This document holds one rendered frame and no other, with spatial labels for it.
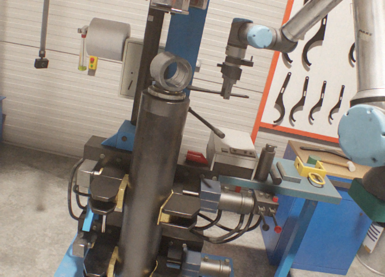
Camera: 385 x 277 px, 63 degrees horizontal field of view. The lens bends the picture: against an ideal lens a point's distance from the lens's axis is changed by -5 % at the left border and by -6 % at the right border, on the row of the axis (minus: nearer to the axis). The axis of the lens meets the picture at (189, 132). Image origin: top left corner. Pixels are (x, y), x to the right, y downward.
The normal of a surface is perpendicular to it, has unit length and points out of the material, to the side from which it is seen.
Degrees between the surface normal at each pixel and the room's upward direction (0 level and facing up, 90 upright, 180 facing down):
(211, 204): 90
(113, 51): 116
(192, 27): 90
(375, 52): 78
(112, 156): 90
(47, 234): 0
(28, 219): 0
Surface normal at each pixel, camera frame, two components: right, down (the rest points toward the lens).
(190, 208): 0.20, -0.92
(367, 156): -0.90, 0.05
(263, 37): 0.30, 0.40
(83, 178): -0.03, 0.35
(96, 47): -0.11, 0.72
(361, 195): -0.98, -0.17
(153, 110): -0.31, 0.27
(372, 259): -0.76, 0.13
